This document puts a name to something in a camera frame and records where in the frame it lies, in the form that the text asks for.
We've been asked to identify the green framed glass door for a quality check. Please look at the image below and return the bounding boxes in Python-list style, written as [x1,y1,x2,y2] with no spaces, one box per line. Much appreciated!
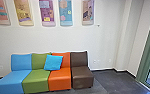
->
[135,0,150,88]

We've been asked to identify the light blue cushion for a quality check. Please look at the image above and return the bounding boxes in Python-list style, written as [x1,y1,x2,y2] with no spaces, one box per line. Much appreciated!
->
[43,54,64,72]

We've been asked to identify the brown sofa seat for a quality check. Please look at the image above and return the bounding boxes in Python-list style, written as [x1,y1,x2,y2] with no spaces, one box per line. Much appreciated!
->
[69,50,95,90]

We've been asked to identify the orange sofa seat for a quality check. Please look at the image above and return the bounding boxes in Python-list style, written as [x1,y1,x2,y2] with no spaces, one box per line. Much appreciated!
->
[48,51,73,92]

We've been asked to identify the green sofa seat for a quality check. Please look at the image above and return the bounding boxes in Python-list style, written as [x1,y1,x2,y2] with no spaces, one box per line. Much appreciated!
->
[21,52,53,94]

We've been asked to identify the blue sofa seat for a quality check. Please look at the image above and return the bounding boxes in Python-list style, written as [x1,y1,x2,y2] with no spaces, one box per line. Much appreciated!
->
[0,53,33,94]

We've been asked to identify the beige wall art panel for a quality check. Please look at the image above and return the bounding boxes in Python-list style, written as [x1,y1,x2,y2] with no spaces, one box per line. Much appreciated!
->
[81,0,95,26]

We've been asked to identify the pink purple wall art panel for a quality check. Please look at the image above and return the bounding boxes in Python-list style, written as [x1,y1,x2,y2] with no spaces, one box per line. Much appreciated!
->
[38,0,56,28]

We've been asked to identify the yellow wall art panel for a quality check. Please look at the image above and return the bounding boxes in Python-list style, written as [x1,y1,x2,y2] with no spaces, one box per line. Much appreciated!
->
[13,0,35,27]

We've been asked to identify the salmon wall art panel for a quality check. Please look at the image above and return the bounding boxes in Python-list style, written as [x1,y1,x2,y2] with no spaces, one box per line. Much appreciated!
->
[0,0,11,27]

